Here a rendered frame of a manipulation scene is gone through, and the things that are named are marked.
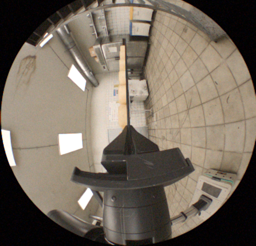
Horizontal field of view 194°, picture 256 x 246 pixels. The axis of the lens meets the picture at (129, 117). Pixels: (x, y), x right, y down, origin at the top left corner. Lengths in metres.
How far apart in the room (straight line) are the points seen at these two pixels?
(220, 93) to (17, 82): 3.06
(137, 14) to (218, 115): 3.00
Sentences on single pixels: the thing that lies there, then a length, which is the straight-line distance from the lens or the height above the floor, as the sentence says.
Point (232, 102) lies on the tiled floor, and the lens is 1.03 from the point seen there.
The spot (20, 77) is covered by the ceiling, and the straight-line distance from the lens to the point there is 2.20.
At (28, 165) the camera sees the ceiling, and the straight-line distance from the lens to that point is 2.17.
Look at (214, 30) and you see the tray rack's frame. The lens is 1.14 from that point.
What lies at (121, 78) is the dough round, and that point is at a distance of 0.20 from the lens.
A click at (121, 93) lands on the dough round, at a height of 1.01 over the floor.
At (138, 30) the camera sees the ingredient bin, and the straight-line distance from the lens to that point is 3.13.
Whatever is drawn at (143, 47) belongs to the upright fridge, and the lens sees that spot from 3.16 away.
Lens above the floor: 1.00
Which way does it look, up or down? 1 degrees down
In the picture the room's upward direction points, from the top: 94 degrees counter-clockwise
